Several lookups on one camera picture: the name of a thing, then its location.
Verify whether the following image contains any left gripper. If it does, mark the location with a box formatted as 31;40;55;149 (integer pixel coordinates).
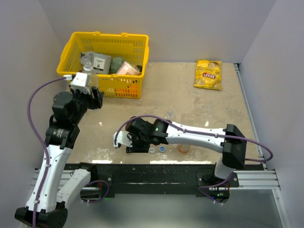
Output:
70;83;104;124

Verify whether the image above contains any clear bottle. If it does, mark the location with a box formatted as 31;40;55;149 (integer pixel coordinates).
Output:
82;62;98;89
165;110;176;122

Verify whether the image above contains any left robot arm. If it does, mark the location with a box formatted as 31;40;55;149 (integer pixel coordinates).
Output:
15;86;104;228

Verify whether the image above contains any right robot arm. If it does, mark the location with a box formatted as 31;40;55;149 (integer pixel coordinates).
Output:
125;117;247;187

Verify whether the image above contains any green white bottle cap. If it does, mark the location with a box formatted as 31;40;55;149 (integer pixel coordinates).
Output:
149;147;156;153

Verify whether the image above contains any blue bottle cap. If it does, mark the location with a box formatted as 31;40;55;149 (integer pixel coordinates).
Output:
159;146;166;152

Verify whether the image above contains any orange drink bottle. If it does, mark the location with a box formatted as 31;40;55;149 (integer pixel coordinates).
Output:
177;144;191;153

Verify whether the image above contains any grey box with label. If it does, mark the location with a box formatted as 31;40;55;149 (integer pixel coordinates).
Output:
92;53;112;75

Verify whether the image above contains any green scrub sponge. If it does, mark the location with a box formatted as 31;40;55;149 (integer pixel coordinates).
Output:
109;57;125;74

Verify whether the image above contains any pink packet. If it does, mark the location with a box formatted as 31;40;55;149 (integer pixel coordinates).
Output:
116;61;141;76

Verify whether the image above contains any grey pouch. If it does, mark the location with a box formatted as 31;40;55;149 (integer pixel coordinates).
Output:
80;51;95;68

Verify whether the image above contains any yellow plastic basket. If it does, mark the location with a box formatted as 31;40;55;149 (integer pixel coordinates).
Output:
57;31;149;98

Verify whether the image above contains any yellow chips bag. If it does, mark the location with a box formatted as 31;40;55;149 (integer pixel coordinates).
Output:
194;59;222;90

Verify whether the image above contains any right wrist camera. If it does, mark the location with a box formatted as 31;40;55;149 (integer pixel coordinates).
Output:
112;131;132;149

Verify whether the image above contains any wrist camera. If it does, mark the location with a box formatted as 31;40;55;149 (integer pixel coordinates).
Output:
112;131;132;149
69;72;91;94

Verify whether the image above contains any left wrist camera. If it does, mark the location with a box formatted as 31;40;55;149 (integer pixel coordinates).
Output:
69;72;91;94

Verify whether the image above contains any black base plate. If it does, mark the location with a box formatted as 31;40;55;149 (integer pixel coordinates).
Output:
80;164;239;201

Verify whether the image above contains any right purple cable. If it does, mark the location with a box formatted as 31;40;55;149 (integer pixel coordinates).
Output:
115;115;274;163

